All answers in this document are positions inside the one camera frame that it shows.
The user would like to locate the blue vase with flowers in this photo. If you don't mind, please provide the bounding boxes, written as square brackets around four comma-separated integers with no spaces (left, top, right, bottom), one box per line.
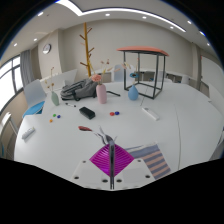
[127,63,140,102]

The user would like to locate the round ceiling spotlights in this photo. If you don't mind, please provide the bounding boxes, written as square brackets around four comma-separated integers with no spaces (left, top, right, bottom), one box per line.
[13,11,211,48]

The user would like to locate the grey backpack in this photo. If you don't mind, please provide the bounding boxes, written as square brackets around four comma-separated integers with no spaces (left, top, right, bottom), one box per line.
[59,78,99,102]

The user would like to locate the round wall clock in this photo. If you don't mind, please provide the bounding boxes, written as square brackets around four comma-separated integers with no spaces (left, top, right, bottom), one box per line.
[42,43,53,55]

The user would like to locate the white remote control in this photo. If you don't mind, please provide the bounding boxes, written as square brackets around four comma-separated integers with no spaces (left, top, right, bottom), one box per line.
[21,126,36,140]

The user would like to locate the green vase with dried stems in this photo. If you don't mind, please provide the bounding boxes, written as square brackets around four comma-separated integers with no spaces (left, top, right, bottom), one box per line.
[46,66,60,107]

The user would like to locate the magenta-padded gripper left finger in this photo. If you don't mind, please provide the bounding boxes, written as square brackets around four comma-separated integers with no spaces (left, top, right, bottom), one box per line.
[70,143,113,190]

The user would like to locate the black rectangular box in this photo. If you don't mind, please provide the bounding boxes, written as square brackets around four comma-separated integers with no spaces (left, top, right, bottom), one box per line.
[78,106,96,120]

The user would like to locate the long ceiling light strip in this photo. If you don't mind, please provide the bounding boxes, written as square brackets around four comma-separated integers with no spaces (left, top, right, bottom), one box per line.
[56,0,188,34]

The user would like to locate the pink vase with flowers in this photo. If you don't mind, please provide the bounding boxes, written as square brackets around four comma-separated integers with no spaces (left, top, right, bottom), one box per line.
[90,59,111,105]

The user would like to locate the small red marker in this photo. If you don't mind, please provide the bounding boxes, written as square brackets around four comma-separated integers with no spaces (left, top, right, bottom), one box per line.
[78,125,93,132]

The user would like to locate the grey curtain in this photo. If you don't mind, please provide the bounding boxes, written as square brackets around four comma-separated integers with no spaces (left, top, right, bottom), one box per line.
[19,49,36,88]

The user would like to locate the black frame stand orange top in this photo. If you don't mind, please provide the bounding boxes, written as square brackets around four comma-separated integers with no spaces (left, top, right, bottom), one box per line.
[116,46,170,100]

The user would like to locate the window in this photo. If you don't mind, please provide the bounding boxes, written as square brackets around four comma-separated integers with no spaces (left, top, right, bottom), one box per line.
[0,55,24,113]

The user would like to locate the white rectangular bar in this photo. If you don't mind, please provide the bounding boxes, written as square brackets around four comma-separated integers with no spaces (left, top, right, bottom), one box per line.
[141,106,160,121]

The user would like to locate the grey striped towel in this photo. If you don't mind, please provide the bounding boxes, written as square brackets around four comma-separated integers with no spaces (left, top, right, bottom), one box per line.
[94,125,172,181]

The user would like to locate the wooden coat rack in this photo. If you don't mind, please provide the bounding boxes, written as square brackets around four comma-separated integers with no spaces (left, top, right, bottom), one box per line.
[79,22,96,79]

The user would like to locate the white chair with blue seat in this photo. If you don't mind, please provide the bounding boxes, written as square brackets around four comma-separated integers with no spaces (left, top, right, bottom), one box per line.
[21,79,48,118]

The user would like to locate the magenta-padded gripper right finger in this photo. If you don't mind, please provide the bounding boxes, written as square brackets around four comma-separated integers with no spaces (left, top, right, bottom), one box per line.
[111,143,157,190]

